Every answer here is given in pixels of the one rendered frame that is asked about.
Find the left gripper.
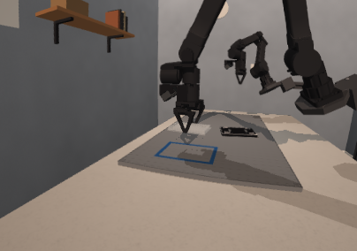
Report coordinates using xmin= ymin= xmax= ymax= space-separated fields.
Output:
xmin=173 ymin=84 xmax=205 ymax=133

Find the blue tape outline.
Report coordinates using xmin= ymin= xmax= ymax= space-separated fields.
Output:
xmin=154 ymin=141 xmax=218 ymax=164

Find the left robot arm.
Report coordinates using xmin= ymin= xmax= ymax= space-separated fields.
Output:
xmin=159 ymin=0 xmax=343 ymax=108

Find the grey flat mat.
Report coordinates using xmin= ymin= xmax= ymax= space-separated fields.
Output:
xmin=118 ymin=111 xmax=303 ymax=192

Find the white well plate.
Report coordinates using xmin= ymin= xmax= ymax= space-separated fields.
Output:
xmin=168 ymin=122 xmax=211 ymax=135

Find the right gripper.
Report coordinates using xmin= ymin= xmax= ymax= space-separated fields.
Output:
xmin=235 ymin=59 xmax=247 ymax=84

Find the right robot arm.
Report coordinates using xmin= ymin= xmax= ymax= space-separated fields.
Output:
xmin=224 ymin=31 xmax=276 ymax=89

